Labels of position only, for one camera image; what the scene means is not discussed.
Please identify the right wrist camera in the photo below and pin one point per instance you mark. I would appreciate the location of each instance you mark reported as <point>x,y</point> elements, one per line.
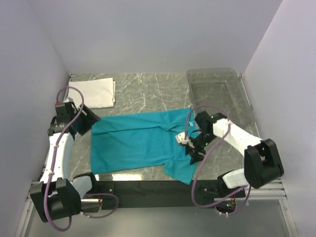
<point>182,140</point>

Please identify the clear plastic bin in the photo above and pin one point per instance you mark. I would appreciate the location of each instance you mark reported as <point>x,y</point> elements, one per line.
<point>222,88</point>

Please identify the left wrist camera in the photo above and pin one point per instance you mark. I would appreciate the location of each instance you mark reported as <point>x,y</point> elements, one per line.
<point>65,109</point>

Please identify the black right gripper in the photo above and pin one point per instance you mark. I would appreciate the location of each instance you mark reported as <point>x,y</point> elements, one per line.
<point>193,152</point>

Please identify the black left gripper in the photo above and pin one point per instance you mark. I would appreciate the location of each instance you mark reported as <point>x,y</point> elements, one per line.
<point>90,119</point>

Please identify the aluminium rail frame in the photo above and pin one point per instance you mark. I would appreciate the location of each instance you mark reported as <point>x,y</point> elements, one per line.
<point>267,214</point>

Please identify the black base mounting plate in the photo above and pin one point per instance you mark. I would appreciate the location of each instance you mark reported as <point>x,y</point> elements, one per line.
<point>150,194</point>

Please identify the teal t shirt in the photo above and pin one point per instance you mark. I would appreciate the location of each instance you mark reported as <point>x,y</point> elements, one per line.
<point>132,141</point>

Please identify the folded white t shirt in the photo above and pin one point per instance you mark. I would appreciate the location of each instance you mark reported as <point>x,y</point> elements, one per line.
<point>98,93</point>

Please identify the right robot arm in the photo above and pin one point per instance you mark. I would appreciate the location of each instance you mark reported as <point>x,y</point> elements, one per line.
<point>262,163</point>

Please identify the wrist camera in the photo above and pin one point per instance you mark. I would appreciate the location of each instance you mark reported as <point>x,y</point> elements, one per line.
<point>65,109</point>
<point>182,140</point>

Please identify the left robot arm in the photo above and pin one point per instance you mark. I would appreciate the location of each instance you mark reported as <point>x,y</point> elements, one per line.
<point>55,192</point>

